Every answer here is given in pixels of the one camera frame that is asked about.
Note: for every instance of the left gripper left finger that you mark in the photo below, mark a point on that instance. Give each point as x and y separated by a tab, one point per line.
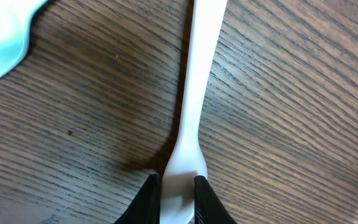
145	207

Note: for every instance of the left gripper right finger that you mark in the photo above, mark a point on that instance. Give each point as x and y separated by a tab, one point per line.
208	207

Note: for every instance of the white plastic spoon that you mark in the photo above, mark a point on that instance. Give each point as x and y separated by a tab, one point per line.
187	160

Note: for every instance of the blue fork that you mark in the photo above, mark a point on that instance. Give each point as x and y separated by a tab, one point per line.
15	20

